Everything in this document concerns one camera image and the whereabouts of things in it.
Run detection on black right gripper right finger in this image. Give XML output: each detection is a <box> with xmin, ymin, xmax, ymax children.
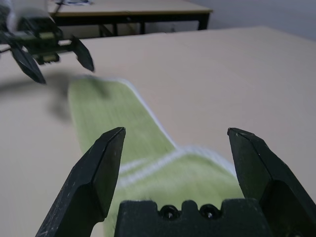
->
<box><xmin>227</xmin><ymin>127</ymin><xmax>316</xmax><ymax>237</ymax></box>

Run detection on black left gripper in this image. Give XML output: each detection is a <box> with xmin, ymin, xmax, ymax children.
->
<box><xmin>0</xmin><ymin>17</ymin><xmax>95</xmax><ymax>84</ymax></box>

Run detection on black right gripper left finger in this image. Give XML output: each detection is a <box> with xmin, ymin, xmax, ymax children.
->
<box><xmin>36</xmin><ymin>127</ymin><xmax>126</xmax><ymax>237</ymax></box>

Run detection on wooden table with black frame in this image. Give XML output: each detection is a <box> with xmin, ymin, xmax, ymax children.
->
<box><xmin>48</xmin><ymin>0</ymin><xmax>213</xmax><ymax>38</ymax></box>

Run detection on green towel with white trim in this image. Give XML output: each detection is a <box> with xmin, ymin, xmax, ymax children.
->
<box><xmin>66</xmin><ymin>75</ymin><xmax>244</xmax><ymax>237</ymax></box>

